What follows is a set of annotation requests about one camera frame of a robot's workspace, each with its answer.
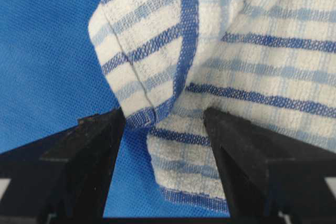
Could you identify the blue table cloth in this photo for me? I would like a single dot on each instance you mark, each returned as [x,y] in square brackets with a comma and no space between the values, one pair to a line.
[50,77]

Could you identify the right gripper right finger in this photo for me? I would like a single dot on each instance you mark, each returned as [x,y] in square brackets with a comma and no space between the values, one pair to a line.
[268,177]

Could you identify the white blue-striped towel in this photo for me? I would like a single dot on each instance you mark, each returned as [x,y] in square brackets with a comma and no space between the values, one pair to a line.
[269,61]

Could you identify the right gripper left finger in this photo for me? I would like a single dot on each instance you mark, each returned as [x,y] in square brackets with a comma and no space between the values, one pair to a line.
[64,177]

